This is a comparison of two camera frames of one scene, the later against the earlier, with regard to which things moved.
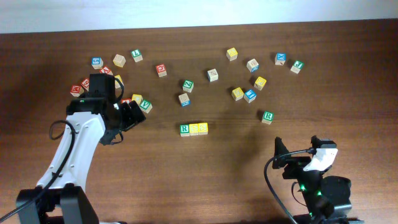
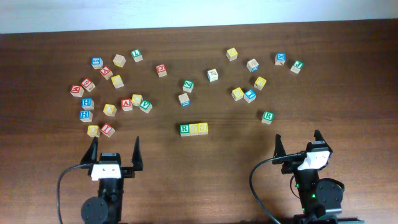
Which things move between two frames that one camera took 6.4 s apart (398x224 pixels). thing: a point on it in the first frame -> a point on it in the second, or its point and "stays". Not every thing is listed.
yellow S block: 193,129 stays
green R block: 185,130 stays
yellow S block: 203,128 stays
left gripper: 133,116 -> 128,172
